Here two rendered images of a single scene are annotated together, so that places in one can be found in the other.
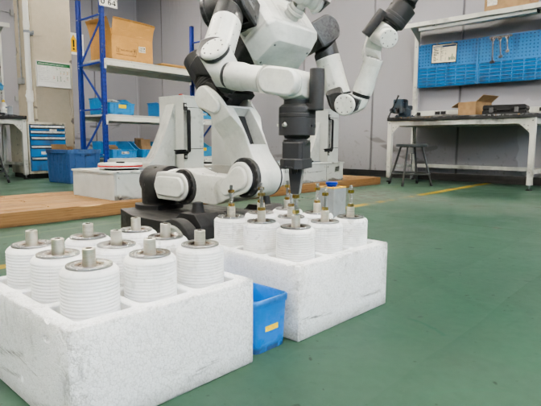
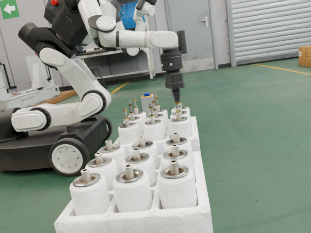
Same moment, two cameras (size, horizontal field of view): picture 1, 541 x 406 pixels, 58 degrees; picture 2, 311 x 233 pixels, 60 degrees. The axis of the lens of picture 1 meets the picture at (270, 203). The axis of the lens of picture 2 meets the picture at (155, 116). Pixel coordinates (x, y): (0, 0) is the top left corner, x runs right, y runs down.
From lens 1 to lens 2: 0.76 m
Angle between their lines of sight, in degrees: 35
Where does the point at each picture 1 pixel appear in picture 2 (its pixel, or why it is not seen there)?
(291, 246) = (185, 129)
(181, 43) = not seen: outside the picture
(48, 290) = (143, 200)
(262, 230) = (160, 126)
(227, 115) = (72, 65)
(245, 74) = (135, 37)
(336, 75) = not seen: hidden behind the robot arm
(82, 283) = (189, 182)
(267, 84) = (158, 42)
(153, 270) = (190, 162)
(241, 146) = (85, 83)
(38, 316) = (167, 216)
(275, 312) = not seen: hidden behind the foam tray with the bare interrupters
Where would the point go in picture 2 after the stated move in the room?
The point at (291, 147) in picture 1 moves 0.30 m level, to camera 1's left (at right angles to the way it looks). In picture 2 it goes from (177, 76) to (114, 90)
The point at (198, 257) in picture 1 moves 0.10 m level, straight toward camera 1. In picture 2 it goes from (187, 148) to (214, 152)
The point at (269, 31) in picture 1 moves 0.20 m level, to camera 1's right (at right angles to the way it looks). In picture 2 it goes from (103, 9) to (136, 8)
